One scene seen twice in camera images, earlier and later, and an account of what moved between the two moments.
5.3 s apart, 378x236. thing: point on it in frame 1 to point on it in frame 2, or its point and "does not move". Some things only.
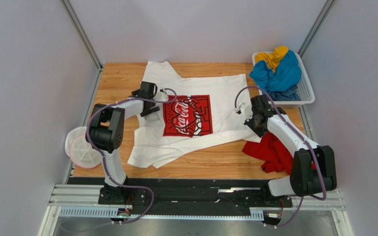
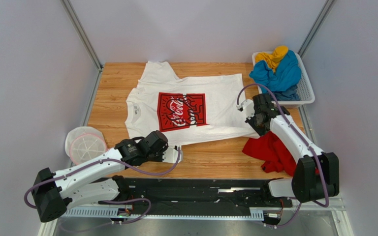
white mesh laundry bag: x=81 y=153 does not move
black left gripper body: x=151 y=109 to x=156 y=157
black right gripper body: x=252 y=121 does not move
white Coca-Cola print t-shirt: x=193 y=110 does not move
